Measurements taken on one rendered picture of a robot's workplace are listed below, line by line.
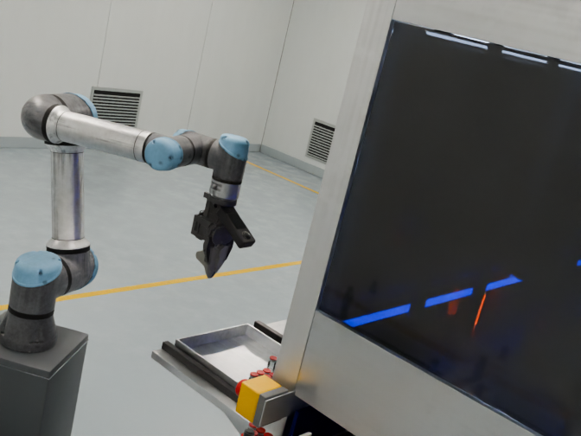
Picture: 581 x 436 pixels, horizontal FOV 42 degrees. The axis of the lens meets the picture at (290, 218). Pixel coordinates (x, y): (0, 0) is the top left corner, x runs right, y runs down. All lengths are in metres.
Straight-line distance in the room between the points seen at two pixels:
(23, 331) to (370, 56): 1.14
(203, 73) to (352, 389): 6.98
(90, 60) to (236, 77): 1.91
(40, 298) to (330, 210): 0.86
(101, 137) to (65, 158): 0.26
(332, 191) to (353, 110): 0.16
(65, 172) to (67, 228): 0.15
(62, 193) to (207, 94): 6.41
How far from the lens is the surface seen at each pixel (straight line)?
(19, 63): 7.11
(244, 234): 1.85
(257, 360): 2.05
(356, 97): 1.48
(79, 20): 7.33
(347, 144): 1.49
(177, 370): 1.93
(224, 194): 1.86
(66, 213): 2.12
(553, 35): 1.31
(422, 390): 1.46
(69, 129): 1.91
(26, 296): 2.06
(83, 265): 2.16
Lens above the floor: 1.79
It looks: 15 degrees down
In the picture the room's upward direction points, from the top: 14 degrees clockwise
